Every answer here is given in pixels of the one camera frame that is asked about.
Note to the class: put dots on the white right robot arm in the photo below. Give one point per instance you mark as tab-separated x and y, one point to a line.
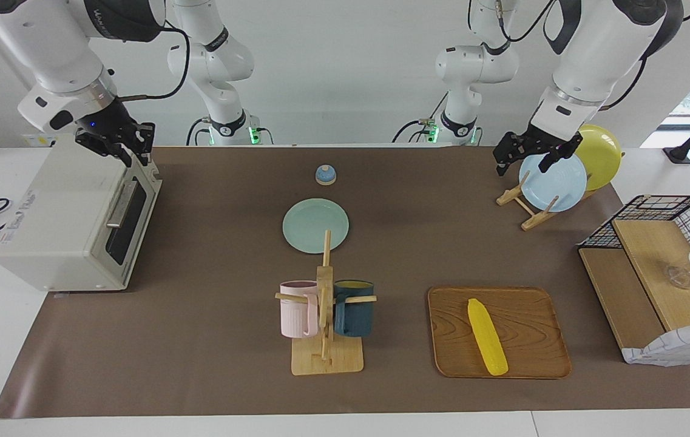
47	48

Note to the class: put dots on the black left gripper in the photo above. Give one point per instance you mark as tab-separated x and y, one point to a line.
542	141

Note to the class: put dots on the yellow corn cob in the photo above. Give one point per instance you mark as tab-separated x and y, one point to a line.
487	337

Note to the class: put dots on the brown wooden tray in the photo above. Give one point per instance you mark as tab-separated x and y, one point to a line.
533	334

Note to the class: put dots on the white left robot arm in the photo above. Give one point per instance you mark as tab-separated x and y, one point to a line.
593	54

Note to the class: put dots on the pink mug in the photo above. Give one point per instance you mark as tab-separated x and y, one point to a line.
296	312

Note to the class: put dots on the mint green plate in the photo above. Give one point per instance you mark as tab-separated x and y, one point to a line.
308	224

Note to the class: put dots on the dark blue mug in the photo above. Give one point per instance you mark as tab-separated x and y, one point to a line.
357	315

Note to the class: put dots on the light wooden shelf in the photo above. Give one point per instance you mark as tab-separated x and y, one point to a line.
654	255

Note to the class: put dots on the yellow plate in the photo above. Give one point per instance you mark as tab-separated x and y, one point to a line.
602	158

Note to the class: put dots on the white power socket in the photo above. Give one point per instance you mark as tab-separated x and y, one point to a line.
38	140

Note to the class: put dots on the light blue plate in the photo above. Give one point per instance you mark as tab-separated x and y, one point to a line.
554	185

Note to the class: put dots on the wooden plate rack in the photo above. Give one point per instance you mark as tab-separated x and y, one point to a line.
533	220

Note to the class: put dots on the white checked cloth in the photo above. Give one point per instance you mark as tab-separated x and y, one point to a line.
678	346

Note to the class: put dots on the beige toaster oven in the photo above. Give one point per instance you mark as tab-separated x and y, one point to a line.
53	230

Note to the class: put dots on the clear glass piece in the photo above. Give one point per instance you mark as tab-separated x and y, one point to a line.
679	276

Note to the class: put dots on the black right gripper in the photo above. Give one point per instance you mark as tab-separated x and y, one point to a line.
108	124

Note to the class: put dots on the brown table mat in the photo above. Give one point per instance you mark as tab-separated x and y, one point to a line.
211	340

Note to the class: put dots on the wooden mug rack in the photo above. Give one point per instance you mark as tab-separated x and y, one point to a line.
325	358

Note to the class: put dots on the small blue bell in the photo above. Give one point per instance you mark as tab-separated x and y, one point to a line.
325	176

